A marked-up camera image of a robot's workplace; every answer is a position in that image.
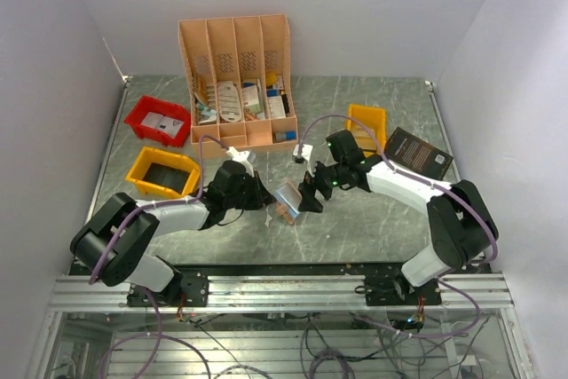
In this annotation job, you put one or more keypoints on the cards in red bin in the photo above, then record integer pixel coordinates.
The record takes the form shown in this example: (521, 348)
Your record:
(167, 125)

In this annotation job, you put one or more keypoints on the yellow bin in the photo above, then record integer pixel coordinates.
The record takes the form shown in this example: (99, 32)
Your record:
(373, 118)
(163, 173)

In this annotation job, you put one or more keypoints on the card in yellow bin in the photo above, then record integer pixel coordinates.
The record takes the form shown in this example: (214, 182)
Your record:
(362, 137)

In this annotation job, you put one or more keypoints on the white box in organizer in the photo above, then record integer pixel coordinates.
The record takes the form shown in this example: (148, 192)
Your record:
(252, 102)

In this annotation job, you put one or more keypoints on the red plastic bin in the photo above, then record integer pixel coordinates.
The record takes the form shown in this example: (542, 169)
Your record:
(149, 104)

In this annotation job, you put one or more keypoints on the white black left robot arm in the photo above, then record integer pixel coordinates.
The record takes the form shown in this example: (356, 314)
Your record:
(113, 243)

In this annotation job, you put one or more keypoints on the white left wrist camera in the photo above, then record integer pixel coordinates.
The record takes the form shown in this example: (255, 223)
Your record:
(245, 158)

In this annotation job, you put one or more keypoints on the yellow bin right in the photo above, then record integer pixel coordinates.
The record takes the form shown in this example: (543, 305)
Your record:
(373, 118)

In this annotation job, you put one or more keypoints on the blue grey cylinder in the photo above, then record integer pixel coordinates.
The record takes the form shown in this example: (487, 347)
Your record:
(284, 136)

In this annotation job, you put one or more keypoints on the black book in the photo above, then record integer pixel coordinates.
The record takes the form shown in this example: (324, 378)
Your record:
(417, 155)

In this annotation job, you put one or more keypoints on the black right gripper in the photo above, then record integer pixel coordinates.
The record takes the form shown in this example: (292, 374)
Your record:
(307, 188)

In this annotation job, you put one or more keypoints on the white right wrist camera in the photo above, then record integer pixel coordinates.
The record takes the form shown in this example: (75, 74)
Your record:
(303, 154)

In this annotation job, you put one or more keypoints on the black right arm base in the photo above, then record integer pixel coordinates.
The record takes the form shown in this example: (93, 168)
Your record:
(391, 291)

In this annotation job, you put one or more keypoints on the yellow bin left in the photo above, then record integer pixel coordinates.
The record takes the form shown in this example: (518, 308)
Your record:
(163, 173)

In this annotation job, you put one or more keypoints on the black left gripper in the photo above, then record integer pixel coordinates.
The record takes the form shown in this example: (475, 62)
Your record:
(262, 196)

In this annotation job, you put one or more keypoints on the peach plastic desk organizer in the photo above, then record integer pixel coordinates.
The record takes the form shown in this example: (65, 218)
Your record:
(249, 49)

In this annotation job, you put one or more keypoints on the white oval perforated board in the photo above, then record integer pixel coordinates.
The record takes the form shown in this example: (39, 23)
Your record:
(229, 102)

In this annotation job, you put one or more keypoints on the pink leather card holder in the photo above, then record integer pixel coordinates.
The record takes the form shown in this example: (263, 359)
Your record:
(287, 199)

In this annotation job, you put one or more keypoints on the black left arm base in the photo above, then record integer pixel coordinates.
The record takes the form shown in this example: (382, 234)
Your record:
(188, 289)

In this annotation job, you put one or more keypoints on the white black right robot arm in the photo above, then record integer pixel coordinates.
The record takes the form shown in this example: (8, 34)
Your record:
(460, 224)

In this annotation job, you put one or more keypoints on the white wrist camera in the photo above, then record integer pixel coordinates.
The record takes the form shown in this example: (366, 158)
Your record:
(303, 154)
(245, 158)

